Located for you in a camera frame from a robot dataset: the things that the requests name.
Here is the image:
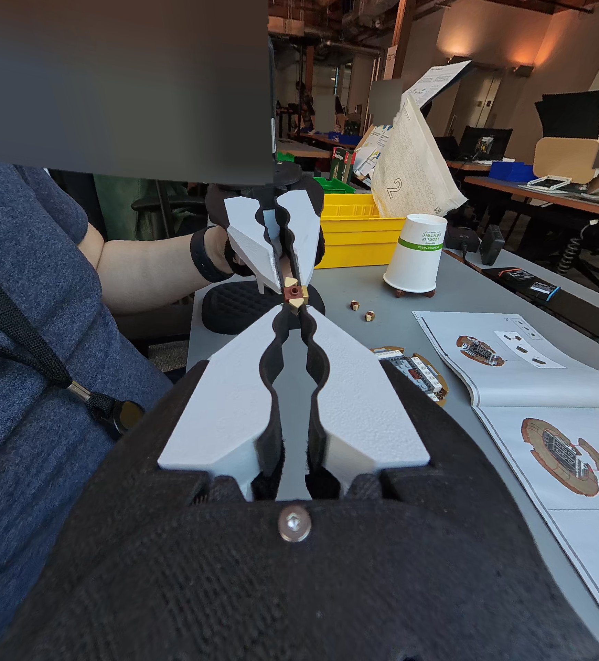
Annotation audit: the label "yellow plastic bin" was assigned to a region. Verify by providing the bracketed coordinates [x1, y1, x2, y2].
[314, 193, 409, 270]

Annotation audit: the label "black computer monitor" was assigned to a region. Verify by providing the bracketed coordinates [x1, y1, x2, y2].
[458, 125, 513, 162]

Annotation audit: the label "black coiled cable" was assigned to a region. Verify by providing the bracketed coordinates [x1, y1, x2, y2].
[556, 221, 591, 271]

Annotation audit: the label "person's left hand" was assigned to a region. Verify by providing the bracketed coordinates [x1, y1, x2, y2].
[207, 225, 253, 278]

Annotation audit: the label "green plastic bin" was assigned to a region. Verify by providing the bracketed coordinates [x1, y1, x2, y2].
[312, 177, 358, 195]

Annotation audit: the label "black foam boards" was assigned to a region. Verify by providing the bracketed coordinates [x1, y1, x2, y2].
[534, 90, 599, 140]

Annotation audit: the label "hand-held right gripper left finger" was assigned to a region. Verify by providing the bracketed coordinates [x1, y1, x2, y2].
[157, 305, 286, 501]

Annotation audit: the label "black wristband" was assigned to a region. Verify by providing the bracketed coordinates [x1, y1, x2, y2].
[189, 226, 236, 284]

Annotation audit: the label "black lanyard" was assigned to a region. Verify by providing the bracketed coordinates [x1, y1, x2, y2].
[0, 252, 146, 441]

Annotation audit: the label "wooden work table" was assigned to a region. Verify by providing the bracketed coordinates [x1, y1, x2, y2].
[463, 176, 599, 224]

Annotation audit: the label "white paper bag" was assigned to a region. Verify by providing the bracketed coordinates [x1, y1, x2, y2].
[371, 95, 468, 219]

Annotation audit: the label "dark office chair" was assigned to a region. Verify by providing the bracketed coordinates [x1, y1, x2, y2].
[93, 175, 210, 243]

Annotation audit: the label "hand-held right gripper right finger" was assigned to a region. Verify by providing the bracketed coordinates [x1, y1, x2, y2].
[299, 306, 431, 497]

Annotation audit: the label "lego instruction booklet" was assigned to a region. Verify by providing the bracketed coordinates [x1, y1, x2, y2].
[412, 310, 599, 649]

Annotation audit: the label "green red box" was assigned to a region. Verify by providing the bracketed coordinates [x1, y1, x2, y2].
[330, 147, 358, 182]

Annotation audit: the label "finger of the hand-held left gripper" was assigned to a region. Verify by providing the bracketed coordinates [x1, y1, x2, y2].
[224, 196, 286, 295]
[278, 190, 323, 285]

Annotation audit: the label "black box with orange edge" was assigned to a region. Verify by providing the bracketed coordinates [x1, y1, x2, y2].
[500, 267, 561, 303]

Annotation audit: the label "white paper cup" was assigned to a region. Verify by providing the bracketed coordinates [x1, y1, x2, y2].
[383, 213, 449, 295]

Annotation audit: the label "black power adapter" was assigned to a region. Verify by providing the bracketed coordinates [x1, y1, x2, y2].
[479, 224, 507, 267]

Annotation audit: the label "tan wooden board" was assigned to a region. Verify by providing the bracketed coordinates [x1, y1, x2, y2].
[533, 136, 599, 185]

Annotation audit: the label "blue plastic bins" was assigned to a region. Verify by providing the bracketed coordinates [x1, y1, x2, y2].
[489, 160, 536, 182]

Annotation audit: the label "person's left forearm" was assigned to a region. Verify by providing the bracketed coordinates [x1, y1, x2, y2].
[87, 222, 212, 317]

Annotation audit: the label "black quilted pad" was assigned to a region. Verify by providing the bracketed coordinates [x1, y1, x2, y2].
[201, 280, 326, 337]

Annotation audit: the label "white sign board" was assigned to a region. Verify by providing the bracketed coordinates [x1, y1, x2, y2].
[407, 60, 473, 110]

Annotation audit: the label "round tan lego model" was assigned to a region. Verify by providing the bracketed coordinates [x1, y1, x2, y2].
[371, 345, 450, 409]

